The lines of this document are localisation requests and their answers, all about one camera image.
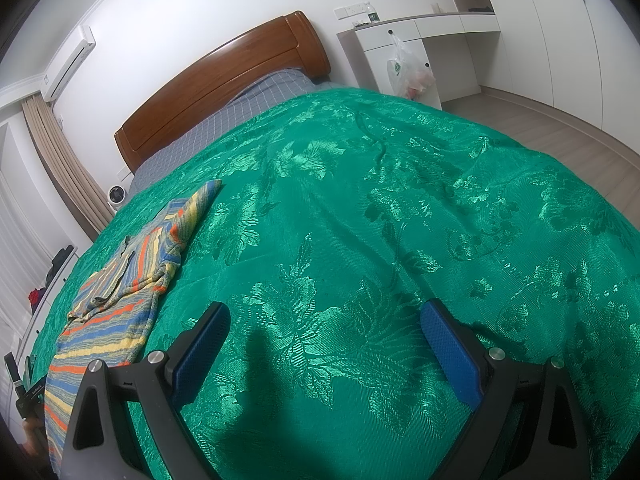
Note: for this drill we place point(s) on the white plastic bag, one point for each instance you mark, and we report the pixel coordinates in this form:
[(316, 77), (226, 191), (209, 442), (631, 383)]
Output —
[(407, 72)]

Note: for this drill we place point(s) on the striped knit sweater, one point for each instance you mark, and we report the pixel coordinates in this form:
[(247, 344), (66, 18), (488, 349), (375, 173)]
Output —
[(125, 285)]

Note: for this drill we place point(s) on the white desk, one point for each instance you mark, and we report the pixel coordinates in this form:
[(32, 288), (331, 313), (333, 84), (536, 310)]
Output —
[(430, 30)]

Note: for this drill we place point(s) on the white air conditioner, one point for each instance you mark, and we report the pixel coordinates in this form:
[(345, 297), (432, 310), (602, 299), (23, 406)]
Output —
[(67, 62)]

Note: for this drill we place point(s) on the small white fan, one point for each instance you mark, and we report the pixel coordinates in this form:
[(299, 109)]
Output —
[(118, 196)]

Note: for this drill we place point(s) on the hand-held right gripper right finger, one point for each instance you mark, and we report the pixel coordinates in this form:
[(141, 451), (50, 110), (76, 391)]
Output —
[(452, 350)]

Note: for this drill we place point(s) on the clear plastic bottle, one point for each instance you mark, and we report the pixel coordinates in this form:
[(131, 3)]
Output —
[(371, 12)]

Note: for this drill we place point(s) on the red cloth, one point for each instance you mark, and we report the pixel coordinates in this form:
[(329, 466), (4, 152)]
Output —
[(36, 297)]

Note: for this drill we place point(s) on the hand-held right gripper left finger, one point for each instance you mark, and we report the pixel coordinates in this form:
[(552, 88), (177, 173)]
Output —
[(200, 360)]

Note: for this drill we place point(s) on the phone on small stand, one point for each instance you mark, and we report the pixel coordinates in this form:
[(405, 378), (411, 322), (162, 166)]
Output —
[(11, 366)]

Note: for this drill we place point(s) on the beige curtain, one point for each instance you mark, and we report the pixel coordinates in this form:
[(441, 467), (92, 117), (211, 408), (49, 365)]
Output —
[(65, 160)]

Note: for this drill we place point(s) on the white wardrobe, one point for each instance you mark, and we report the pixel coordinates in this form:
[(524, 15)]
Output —
[(560, 35)]

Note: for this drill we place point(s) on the wooden bed headboard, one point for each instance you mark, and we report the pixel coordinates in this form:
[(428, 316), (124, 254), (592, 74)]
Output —
[(215, 85)]

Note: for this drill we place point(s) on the white window bench cabinet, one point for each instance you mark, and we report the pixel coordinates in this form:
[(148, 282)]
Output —
[(50, 310)]

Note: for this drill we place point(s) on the green floral blanket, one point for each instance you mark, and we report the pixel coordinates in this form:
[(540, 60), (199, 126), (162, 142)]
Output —
[(400, 210)]

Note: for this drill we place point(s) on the white wall socket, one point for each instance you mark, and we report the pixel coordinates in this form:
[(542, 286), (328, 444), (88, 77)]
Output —
[(352, 10)]

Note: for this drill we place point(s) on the grey checked bedsheet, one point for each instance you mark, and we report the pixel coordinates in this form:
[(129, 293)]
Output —
[(225, 125)]

